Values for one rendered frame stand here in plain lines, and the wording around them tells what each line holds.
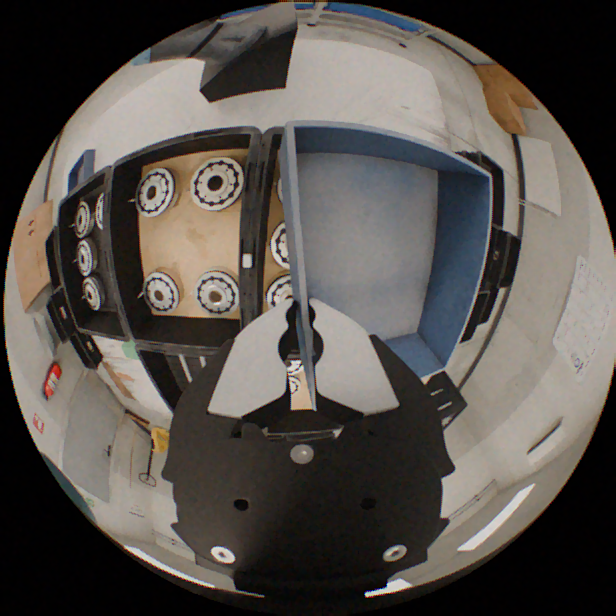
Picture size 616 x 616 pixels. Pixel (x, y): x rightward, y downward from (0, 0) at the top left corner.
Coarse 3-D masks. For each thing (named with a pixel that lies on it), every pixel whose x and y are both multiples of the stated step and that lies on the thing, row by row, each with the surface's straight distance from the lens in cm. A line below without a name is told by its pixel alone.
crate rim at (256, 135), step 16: (224, 128) 33; (240, 128) 33; (256, 128) 32; (160, 144) 37; (256, 144) 31; (128, 160) 42; (256, 160) 30; (112, 176) 44; (112, 192) 44; (240, 224) 30; (240, 240) 31; (112, 256) 44; (240, 256) 31; (112, 272) 45; (240, 272) 32; (240, 288) 33; (240, 304) 34; (128, 320) 49; (240, 320) 36
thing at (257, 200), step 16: (272, 128) 31; (256, 176) 30; (256, 192) 30; (256, 208) 30; (256, 224) 30; (256, 240) 30; (256, 256) 31; (256, 272) 32; (256, 288) 33; (256, 304) 35
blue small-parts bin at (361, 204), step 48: (288, 144) 9; (336, 144) 14; (384, 144) 13; (432, 144) 13; (288, 192) 10; (336, 192) 16; (384, 192) 18; (432, 192) 21; (480, 192) 18; (288, 240) 13; (336, 240) 17; (384, 240) 18; (432, 240) 22; (480, 240) 18; (336, 288) 18; (384, 288) 20; (432, 288) 23; (384, 336) 24; (432, 336) 24
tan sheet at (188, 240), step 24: (144, 168) 51; (192, 168) 44; (144, 216) 49; (168, 216) 46; (192, 216) 43; (216, 216) 41; (144, 240) 50; (168, 240) 46; (192, 240) 44; (216, 240) 42; (144, 264) 52; (168, 264) 48; (192, 264) 45; (216, 264) 43; (192, 288) 47; (192, 312) 51
